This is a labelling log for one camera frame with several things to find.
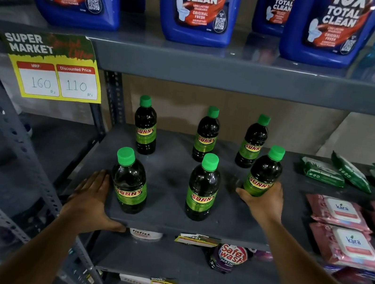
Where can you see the person's left little finger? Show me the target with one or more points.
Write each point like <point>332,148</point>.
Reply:
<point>73,199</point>

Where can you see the person's left thumb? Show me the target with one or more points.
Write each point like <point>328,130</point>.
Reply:
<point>115,227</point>

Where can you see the person's left forearm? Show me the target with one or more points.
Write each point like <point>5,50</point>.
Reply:
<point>36,254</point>

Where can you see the yellow and green price sign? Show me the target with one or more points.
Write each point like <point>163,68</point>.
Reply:
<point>54,69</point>

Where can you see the person's right hand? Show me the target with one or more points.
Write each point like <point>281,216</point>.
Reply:
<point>266,208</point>

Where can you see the person's right thumb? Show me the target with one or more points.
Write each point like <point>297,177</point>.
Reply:
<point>244,193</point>

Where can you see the person's left hand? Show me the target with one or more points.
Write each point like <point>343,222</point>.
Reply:
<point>88,207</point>

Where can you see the dark purple detergent pouch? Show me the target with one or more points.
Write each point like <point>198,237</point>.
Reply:
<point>229,258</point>

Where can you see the dark cleaner bottle green cap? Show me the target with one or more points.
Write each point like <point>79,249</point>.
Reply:
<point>264,172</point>

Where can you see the row of blue cleaner jugs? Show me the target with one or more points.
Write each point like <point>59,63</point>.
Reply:
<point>196,12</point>

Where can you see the grey metal shelf rack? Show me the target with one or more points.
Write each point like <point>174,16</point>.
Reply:
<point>221,70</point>

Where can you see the group of dark green-capped bottles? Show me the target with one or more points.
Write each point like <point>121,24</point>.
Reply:
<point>202,189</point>

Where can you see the person's left middle finger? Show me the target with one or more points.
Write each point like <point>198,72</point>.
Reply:
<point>93,187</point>

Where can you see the white container lid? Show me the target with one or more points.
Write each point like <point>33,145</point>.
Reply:
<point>145,235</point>

